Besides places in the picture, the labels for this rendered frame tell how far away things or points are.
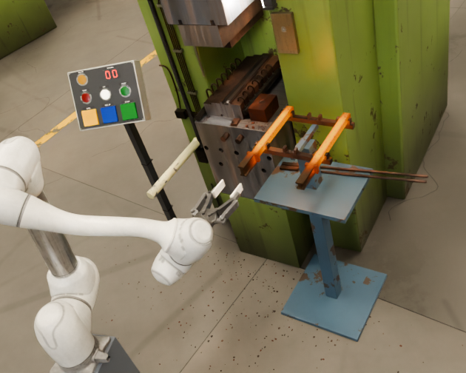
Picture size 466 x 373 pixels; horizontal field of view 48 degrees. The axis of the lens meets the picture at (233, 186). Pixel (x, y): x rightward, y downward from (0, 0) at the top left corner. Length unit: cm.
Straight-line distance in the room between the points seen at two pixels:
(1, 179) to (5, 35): 538
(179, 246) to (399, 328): 140
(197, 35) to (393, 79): 98
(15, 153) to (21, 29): 536
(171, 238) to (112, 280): 174
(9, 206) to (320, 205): 112
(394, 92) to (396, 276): 91
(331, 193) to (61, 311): 109
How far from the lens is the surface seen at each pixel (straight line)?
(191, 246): 145
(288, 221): 258
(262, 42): 269
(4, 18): 691
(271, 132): 201
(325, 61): 215
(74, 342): 197
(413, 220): 302
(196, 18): 217
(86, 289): 205
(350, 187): 211
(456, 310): 266
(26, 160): 170
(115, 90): 253
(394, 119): 277
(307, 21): 210
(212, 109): 240
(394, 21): 249
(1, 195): 159
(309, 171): 179
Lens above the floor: 219
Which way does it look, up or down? 40 degrees down
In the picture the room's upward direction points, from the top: 18 degrees counter-clockwise
